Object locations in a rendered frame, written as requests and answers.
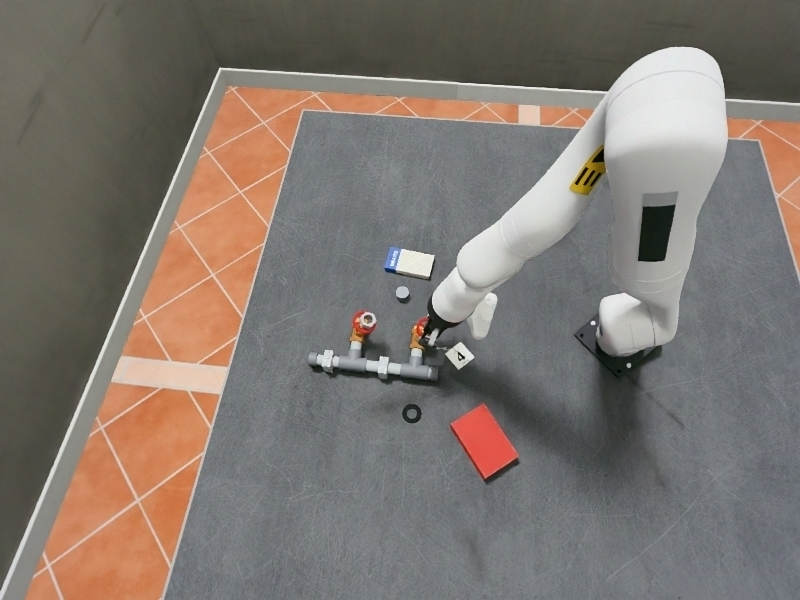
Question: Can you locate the dark grey rubber ring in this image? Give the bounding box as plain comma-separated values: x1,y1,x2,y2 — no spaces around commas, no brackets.
402,404,422,423

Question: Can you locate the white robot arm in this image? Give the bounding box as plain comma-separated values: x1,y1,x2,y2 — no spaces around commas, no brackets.
432,47,728,358

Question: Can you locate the white tag on silver chain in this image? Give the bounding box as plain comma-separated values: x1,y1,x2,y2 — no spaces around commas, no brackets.
445,342,474,370

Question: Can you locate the grey hexagonal nut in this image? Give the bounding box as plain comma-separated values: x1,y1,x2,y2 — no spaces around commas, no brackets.
359,312,376,329

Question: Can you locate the grey pipe tee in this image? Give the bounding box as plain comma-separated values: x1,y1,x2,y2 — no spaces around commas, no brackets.
308,311,439,381

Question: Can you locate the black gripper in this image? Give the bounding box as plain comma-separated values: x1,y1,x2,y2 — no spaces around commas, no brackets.
417,293,465,350

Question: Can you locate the red flat rectangular pad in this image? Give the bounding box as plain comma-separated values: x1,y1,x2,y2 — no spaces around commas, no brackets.
450,404,519,479

